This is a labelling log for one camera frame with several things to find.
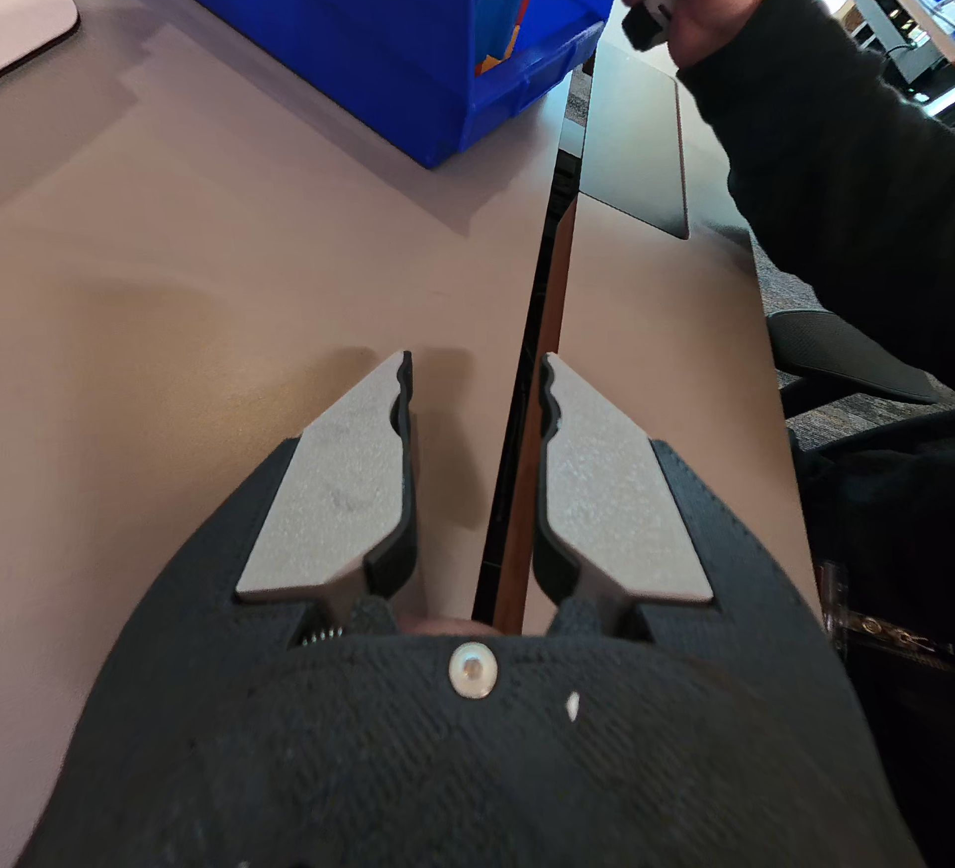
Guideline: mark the blue plastic storage bin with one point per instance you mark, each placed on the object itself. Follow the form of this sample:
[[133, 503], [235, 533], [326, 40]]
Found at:
[[336, 3]]

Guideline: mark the white document stand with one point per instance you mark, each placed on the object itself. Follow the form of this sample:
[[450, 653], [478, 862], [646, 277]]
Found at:
[[30, 10]]

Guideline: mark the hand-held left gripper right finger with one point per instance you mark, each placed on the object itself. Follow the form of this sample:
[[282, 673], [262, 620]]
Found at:
[[612, 502]]

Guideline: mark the person's right forearm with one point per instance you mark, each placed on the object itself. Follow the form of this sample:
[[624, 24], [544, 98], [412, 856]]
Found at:
[[835, 159]]

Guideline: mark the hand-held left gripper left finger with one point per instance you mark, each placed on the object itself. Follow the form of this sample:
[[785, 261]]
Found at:
[[336, 495]]

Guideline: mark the yellow mega block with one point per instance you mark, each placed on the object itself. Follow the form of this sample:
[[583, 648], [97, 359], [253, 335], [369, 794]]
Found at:
[[492, 64]]

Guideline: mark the white background desk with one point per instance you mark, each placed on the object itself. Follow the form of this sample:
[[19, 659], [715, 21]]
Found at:
[[880, 3]]

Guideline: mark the black mesh office chair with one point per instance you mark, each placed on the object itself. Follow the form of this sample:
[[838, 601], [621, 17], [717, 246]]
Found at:
[[843, 353]]

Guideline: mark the clear badge holder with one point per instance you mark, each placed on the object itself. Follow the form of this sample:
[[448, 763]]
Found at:
[[880, 622]]

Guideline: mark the blue mega block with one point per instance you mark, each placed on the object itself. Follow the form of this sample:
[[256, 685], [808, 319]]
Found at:
[[496, 10]]

